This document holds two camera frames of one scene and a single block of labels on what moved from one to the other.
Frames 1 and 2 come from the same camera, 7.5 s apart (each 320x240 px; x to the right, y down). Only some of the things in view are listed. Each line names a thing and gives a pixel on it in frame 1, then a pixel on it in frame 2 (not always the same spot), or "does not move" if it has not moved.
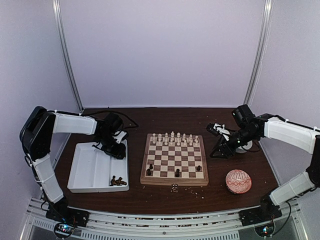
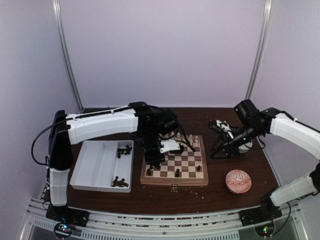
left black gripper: [116, 153] → [154, 160]
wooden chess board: [175, 160] does not move
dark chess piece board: [177, 174] does not move
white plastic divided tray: [92, 170] does not move
